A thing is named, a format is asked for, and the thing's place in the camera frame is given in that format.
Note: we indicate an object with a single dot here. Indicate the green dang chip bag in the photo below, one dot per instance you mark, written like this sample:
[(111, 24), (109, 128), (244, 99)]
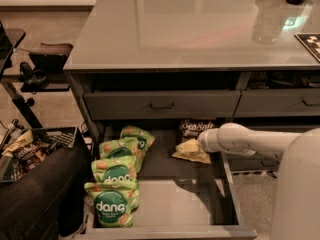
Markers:
[(115, 202), (128, 146), (110, 170), (145, 139)]

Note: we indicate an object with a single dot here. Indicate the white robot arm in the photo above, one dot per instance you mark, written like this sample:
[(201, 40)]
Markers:
[(296, 207)]

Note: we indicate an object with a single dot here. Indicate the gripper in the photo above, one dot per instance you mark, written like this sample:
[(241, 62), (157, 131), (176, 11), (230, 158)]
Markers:
[(207, 141)]

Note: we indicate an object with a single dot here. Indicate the front green dang chip bag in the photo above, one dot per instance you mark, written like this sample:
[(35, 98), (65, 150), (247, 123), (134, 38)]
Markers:
[(115, 202)]

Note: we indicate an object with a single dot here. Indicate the open grey middle drawer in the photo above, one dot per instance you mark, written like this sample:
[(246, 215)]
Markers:
[(179, 199)]

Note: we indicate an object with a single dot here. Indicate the grey top left drawer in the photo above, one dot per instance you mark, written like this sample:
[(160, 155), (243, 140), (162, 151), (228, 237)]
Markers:
[(161, 104)]

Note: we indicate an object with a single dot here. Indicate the brown snack bag in crate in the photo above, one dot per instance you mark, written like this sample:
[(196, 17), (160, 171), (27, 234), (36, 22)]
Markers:
[(29, 151)]

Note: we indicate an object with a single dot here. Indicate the black white fiducial marker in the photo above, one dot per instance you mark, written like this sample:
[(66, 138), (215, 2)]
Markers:
[(311, 41)]

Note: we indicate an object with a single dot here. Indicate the rear green dang chip bag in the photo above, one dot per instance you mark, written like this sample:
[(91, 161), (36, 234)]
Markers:
[(145, 139)]

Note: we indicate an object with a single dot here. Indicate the grey bottom right drawer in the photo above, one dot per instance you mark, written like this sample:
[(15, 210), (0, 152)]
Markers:
[(256, 162)]

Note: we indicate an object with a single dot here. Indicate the black plastic crate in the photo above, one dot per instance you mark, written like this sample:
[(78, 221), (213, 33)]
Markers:
[(11, 169)]

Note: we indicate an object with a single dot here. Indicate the grey cabinet with glossy counter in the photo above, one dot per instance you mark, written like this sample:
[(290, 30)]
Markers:
[(230, 45)]

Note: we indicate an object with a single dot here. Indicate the brown sea salt chip bag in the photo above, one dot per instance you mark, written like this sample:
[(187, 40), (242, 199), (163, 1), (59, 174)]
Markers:
[(191, 129)]

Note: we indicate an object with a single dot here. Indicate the grey top right drawer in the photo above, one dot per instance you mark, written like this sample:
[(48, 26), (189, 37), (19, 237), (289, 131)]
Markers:
[(278, 103)]

